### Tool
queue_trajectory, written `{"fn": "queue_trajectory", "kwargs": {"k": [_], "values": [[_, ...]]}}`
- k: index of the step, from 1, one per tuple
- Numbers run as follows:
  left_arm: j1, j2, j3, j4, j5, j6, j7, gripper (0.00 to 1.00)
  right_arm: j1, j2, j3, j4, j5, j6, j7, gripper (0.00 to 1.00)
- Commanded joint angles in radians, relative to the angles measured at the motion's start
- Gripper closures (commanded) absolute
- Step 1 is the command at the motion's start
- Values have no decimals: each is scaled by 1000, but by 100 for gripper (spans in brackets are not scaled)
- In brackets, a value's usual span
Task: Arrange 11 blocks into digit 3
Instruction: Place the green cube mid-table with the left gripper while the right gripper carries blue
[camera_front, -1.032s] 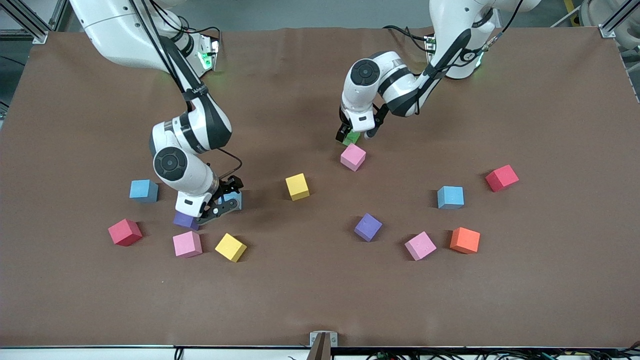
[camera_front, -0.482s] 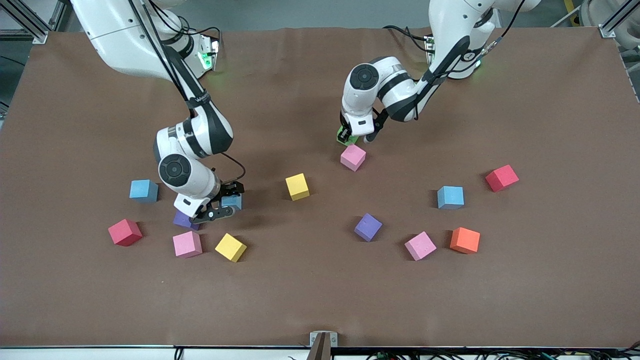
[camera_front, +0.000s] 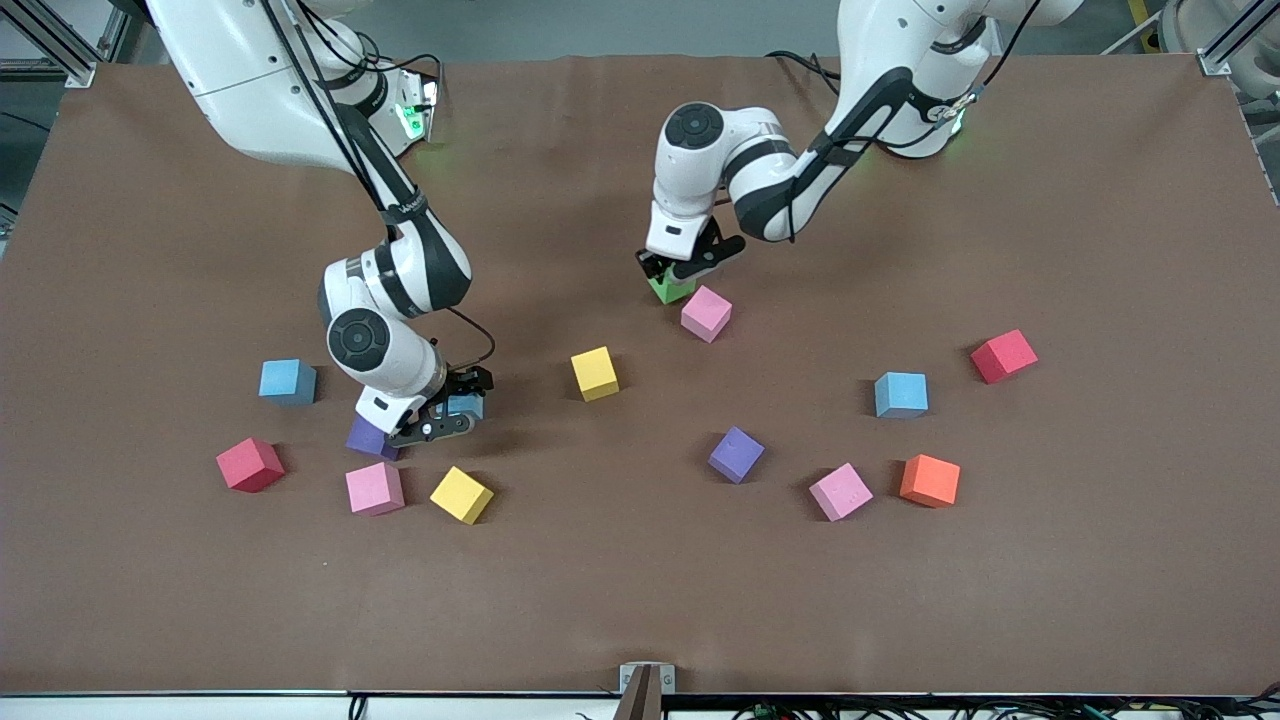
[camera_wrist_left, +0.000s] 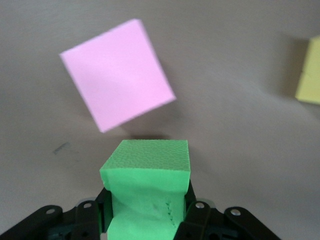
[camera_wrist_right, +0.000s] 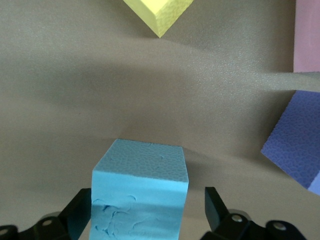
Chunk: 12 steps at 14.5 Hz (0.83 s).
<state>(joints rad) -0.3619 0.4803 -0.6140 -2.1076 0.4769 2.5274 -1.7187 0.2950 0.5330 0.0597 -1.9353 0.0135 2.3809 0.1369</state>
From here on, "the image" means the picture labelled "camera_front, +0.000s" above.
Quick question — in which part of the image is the yellow foam cube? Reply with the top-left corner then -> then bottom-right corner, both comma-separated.
429,465 -> 496,526
570,346 -> 621,403

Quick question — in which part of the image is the pink foam cube with dents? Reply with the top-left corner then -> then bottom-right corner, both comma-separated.
808,462 -> 875,523

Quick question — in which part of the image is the purple foam cube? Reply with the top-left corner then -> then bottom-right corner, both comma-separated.
707,426 -> 767,485
345,415 -> 401,462

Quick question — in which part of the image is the red foam cube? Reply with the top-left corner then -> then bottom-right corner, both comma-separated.
215,436 -> 287,494
969,329 -> 1040,385

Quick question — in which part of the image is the large table mat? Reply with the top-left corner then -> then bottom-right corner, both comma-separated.
0,52 -> 1280,696

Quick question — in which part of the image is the orange foam cube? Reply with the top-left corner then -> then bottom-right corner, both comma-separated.
898,453 -> 962,509

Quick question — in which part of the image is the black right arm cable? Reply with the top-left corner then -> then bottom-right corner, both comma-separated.
258,0 -> 498,369

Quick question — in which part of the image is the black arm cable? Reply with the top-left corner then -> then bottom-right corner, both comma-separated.
258,0 -> 498,369
975,0 -> 1046,101

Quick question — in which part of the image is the metal mount bracket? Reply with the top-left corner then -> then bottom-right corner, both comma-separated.
618,662 -> 677,720

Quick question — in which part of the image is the white table edge rail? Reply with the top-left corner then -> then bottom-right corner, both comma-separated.
0,690 -> 1280,720

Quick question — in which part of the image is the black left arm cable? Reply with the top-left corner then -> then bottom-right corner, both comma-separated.
975,0 -> 1046,101

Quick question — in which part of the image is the aluminium frame profile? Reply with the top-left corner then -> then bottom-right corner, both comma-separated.
1197,0 -> 1280,77
0,0 -> 136,89

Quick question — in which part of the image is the black floor cable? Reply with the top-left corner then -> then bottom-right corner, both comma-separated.
575,683 -> 1280,720

